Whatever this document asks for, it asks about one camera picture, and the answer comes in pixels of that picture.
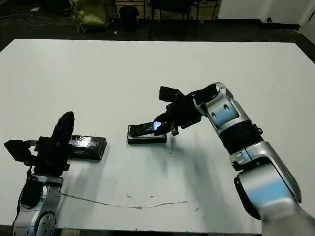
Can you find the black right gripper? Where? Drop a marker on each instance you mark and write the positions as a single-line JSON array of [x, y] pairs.
[[184, 111]]

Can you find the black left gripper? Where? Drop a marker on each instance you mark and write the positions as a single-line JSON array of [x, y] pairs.
[[53, 159]]

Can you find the slim black camera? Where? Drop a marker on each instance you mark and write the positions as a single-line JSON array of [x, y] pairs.
[[142, 129]]

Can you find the black printed box lid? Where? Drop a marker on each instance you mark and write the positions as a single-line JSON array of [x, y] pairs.
[[96, 153]]

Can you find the black box base white insert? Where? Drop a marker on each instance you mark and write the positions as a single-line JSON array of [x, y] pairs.
[[145, 140]]

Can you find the black waste bin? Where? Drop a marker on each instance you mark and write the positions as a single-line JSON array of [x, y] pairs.
[[128, 19]]

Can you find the black mesh office chair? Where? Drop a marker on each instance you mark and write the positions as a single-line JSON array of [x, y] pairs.
[[173, 5]]

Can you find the yellow plastic bag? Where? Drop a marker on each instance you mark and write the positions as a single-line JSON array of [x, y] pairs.
[[89, 14]]

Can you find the white paper sheet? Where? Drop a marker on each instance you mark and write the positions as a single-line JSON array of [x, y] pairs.
[[35, 9]]

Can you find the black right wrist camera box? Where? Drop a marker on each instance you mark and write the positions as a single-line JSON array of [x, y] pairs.
[[169, 93]]

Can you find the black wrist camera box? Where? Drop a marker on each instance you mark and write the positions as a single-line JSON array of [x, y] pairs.
[[16, 150], [169, 93]]

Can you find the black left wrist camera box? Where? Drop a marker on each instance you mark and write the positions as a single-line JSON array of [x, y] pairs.
[[16, 150]]

